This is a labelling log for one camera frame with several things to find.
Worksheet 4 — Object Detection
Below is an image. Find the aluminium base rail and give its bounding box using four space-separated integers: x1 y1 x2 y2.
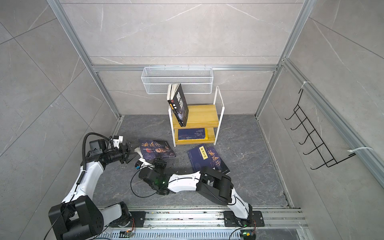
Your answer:
91 207 313 240

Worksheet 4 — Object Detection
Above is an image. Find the navy book Mengxi label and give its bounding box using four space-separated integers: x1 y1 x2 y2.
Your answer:
187 144 215 172

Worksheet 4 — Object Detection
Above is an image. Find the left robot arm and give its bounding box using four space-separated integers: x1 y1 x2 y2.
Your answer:
49 140 132 240

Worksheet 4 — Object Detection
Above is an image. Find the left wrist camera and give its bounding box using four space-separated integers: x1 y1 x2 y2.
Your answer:
112 136 124 149

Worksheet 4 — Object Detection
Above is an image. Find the white wooden two-tier shelf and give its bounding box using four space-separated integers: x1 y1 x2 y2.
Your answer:
168 86 225 147

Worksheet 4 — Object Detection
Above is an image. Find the white wire mesh basket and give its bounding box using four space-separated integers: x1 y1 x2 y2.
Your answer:
141 67 214 95

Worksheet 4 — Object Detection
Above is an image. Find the black wolf book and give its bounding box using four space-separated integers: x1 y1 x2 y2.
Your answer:
171 84 189 127

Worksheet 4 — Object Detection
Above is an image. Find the yellow book on shelf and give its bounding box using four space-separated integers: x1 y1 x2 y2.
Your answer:
177 128 209 142

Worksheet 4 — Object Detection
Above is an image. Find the navy book yellow label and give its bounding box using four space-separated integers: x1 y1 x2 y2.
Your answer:
177 128 207 141

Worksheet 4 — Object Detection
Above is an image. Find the purple Guiguzi book right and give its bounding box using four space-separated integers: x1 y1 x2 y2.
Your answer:
207 147 230 175

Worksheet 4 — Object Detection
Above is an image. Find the purple Guiguzi book front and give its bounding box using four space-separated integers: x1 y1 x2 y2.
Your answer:
135 140 176 161

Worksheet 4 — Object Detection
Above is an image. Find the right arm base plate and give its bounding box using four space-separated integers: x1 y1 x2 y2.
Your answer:
223 211 265 228

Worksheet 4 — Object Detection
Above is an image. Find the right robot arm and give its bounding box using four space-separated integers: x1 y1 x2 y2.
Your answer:
135 158 254 227

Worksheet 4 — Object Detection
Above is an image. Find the purple guiguzi book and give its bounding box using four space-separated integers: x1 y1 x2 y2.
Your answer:
207 147 230 175
135 140 176 161

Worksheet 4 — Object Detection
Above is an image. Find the black wire hook rack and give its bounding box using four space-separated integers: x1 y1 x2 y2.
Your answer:
285 89 356 171

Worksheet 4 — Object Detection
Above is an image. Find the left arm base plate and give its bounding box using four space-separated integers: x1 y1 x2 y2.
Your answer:
109 211 146 228

